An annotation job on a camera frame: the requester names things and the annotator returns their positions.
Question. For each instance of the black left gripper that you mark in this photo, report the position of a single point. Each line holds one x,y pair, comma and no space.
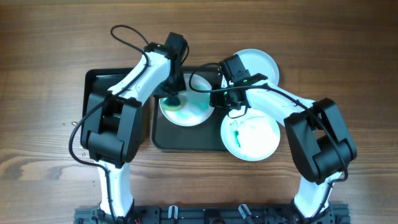
180,85

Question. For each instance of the white plate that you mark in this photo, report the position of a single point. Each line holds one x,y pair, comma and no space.
259,62

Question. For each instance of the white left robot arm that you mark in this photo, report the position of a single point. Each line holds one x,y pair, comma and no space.
111,126

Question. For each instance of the green and yellow sponge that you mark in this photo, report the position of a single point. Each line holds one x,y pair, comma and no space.
172,103

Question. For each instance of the white plate cleaned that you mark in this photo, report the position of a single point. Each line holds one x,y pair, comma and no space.
195,108
250,135

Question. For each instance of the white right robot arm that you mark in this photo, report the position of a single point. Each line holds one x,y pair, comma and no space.
320,143

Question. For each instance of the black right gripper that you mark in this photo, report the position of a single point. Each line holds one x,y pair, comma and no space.
215,100

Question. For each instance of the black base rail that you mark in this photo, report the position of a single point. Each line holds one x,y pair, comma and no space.
276,213

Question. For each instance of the dark grey serving tray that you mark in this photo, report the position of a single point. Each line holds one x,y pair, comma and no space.
205,137

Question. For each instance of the black water tray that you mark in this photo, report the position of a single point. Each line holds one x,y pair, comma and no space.
98,79

